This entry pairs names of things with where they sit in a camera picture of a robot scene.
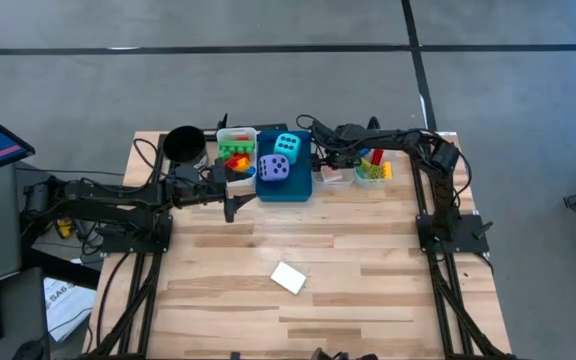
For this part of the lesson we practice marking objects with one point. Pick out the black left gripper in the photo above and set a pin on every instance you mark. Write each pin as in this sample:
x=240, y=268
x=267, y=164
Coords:
x=198, y=192

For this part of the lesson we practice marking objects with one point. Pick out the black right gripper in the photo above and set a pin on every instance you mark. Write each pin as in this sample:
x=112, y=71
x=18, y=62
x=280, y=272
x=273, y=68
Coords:
x=348, y=139

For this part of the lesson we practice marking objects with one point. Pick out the green studded brick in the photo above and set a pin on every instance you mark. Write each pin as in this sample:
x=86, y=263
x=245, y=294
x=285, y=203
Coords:
x=360, y=174

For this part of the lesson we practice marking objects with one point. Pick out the small blue toy brick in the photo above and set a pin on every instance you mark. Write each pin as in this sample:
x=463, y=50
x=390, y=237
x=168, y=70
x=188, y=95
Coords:
x=251, y=171

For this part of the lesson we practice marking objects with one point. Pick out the lime green toy brick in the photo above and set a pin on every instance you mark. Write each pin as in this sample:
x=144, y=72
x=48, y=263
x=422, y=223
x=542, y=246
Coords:
x=364, y=165

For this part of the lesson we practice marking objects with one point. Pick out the olive studded toy brick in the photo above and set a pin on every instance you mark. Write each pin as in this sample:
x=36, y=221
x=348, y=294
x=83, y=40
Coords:
x=374, y=172

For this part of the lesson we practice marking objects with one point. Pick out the small red toy brick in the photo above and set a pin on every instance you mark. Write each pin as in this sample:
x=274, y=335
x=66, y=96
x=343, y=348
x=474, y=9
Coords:
x=377, y=158

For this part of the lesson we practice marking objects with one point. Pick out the purple foam die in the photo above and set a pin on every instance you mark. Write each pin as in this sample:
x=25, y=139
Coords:
x=274, y=169

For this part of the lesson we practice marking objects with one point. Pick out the teal foam die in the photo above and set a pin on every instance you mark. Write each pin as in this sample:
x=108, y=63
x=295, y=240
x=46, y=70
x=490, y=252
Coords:
x=287, y=149

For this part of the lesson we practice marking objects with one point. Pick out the large yellow toy brick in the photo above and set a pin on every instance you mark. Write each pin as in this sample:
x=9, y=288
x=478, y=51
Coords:
x=387, y=171

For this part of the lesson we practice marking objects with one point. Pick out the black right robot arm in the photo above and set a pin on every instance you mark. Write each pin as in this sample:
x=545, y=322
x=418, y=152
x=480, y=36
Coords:
x=438, y=200

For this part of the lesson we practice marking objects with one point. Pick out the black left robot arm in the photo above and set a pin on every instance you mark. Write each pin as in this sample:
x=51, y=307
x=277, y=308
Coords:
x=108, y=197

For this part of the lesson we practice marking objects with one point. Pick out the clear plastic bin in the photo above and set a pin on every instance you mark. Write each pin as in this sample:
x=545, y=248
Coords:
x=333, y=186
x=373, y=184

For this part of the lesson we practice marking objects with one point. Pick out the blue plastic bin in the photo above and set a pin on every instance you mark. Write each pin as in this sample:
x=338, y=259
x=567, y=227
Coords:
x=298, y=187

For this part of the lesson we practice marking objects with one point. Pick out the white plastic bin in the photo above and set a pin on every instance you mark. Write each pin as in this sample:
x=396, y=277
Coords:
x=235, y=132

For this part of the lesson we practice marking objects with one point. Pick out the black bucket with eyes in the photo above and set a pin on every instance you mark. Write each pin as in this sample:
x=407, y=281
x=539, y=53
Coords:
x=185, y=145

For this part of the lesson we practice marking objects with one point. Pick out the white cardboard box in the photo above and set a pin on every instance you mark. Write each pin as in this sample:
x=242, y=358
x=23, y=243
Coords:
x=287, y=277

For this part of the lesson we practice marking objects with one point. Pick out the black clamp lever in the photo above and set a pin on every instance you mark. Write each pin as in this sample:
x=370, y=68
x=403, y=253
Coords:
x=483, y=230

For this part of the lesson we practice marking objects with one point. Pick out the yellow hand tool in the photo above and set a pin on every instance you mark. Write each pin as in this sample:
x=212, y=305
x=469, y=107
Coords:
x=64, y=227

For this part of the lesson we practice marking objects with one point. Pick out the black computer mouse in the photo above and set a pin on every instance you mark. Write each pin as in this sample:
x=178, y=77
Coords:
x=28, y=351

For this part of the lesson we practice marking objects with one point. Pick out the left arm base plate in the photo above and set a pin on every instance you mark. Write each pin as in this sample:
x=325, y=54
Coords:
x=118, y=245

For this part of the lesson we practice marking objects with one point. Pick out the black aluminium table frame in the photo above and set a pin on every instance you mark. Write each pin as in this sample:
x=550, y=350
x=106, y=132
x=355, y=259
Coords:
x=143, y=300

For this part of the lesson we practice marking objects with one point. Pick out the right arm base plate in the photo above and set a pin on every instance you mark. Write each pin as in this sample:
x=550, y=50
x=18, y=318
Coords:
x=463, y=245

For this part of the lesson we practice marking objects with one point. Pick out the small black bracket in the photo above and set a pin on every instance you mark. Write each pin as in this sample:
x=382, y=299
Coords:
x=235, y=356

